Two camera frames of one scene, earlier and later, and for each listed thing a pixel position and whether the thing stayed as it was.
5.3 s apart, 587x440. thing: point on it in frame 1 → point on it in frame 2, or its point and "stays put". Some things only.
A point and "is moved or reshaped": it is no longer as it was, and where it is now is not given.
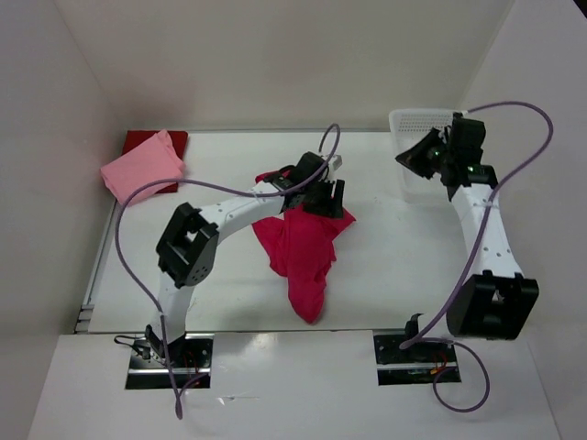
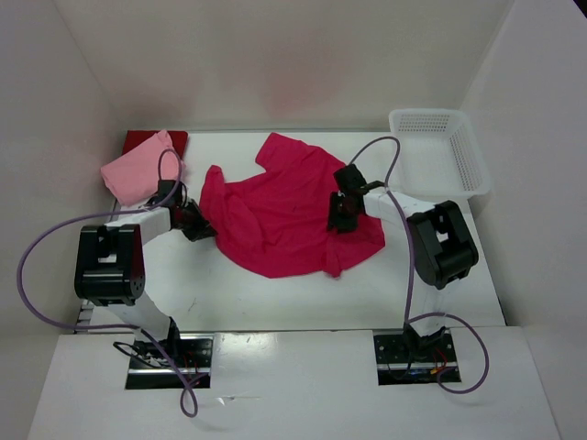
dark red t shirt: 179,139 stays put
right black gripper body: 440,157 → 344,206
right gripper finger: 415,155 → 333,213
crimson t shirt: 301,247 is moved or reshaped
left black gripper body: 320,190 → 187,217
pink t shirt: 154,160 stays put
